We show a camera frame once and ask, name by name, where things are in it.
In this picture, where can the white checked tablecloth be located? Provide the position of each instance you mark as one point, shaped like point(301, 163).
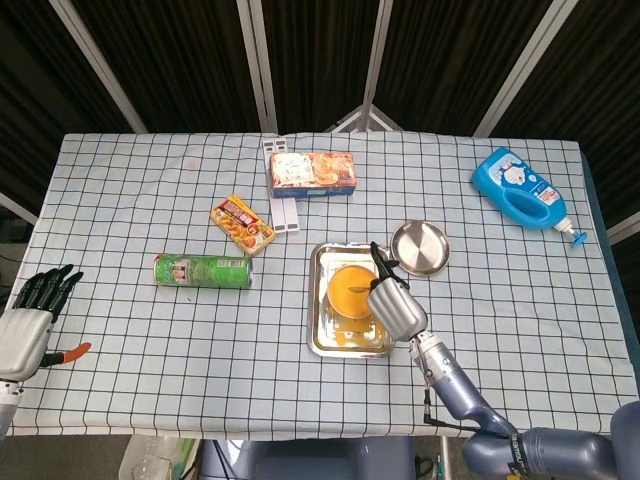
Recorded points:
point(150, 350)

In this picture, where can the white table leg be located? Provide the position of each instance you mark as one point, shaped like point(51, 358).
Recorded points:
point(446, 457)

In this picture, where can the clear plastic bag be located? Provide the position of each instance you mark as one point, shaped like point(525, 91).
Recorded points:
point(150, 457)

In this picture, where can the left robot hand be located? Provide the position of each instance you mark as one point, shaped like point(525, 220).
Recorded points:
point(20, 340)

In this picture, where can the white metal screen foot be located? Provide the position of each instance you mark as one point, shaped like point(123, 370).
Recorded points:
point(345, 120)

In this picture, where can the blue detergent bottle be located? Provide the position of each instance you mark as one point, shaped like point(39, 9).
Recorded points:
point(505, 175)

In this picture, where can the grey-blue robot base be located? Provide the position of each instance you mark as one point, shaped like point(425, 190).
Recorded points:
point(310, 460)

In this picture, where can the orange blue cookie box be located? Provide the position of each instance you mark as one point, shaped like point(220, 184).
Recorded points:
point(312, 172)

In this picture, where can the yellow curry box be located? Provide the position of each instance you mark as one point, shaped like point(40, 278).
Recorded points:
point(242, 225)

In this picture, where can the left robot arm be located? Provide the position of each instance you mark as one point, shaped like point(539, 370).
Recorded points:
point(6, 405)

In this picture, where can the dark white-framed folding screen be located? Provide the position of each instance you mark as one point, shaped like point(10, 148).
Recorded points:
point(185, 60)

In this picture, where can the rectangular steel tray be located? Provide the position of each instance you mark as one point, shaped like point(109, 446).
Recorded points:
point(315, 300)

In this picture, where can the white sealing clip bar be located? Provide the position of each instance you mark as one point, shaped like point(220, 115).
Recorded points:
point(278, 215)
point(292, 215)

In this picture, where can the beige bowl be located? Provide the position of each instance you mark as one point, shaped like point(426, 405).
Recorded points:
point(330, 302)

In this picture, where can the green chip can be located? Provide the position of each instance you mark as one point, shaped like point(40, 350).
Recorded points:
point(205, 271)

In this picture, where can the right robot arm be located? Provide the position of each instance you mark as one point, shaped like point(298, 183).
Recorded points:
point(455, 385)

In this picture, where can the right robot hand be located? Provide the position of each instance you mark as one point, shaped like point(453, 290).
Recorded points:
point(397, 310)

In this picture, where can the round steel plate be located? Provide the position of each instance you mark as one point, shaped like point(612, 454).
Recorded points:
point(425, 247)

